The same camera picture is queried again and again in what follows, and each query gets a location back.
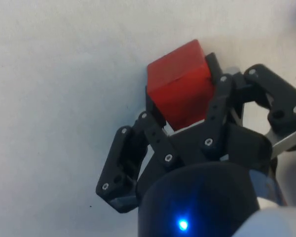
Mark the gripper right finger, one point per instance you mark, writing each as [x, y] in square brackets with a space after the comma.
[218, 108]

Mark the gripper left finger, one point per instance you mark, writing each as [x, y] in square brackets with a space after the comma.
[121, 158]

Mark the red cube block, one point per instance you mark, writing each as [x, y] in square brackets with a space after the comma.
[180, 89]

